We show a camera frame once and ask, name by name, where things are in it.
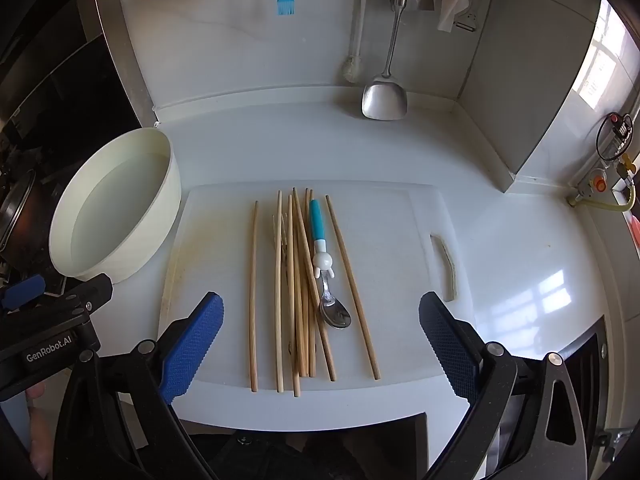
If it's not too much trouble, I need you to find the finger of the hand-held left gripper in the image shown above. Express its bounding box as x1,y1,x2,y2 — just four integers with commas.
0,274,47,312
47,273,114,312

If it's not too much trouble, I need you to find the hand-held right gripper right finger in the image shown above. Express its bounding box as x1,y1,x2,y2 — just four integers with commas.
419,291,588,480

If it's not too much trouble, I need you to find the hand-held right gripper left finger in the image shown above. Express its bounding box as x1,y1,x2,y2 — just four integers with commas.
52,291,224,480

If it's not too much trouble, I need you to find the white round bowl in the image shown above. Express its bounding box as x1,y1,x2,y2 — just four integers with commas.
48,127,182,283

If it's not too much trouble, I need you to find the pile of wooden chopsticks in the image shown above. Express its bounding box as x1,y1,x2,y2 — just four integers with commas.
248,187,382,398

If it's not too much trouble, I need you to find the blue handled steel spoon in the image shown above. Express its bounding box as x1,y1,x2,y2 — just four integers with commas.
308,199,352,331

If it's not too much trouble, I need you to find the person's left hand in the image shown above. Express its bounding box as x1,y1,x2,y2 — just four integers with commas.
25,382,57,476

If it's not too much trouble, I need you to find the dark pot with glass lid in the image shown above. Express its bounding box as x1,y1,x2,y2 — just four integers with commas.
0,167,53,273

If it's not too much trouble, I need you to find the white cutting board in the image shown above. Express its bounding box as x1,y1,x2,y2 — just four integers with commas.
157,182,476,396

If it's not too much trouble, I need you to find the gas valve assembly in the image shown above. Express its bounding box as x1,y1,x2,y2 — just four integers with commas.
567,110,640,208

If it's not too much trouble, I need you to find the steel peeler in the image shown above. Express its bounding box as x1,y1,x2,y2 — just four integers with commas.
454,0,478,33

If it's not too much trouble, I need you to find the yellow gas hose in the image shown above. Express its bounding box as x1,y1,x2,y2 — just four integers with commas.
567,180,640,211

